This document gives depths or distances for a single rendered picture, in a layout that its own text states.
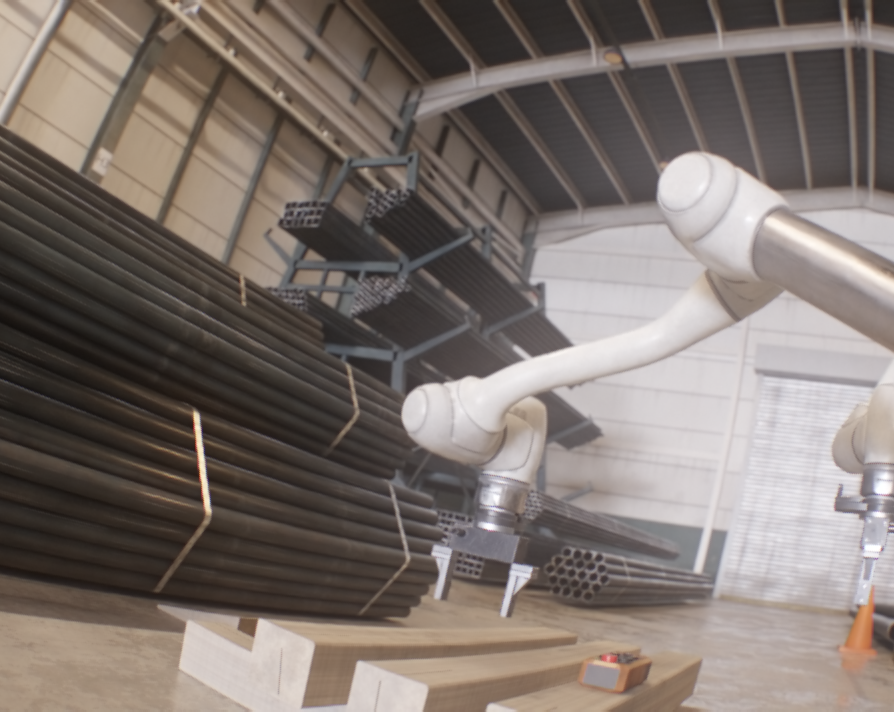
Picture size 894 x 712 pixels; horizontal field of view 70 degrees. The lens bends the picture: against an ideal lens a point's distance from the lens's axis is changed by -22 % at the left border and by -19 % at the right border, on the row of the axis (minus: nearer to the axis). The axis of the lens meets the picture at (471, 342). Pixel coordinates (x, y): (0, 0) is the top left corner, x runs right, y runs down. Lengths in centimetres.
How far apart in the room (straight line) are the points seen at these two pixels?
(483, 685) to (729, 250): 64
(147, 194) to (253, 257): 247
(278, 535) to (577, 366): 98
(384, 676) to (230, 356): 120
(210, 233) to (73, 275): 994
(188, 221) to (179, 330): 943
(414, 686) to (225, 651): 47
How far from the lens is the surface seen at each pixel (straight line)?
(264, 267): 1238
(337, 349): 858
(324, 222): 819
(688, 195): 100
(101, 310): 169
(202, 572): 191
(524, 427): 136
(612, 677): 108
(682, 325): 123
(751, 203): 100
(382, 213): 779
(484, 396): 124
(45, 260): 158
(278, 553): 200
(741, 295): 118
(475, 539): 138
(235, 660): 126
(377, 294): 730
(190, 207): 1124
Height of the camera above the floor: 39
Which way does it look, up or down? 14 degrees up
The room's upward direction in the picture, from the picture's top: 14 degrees clockwise
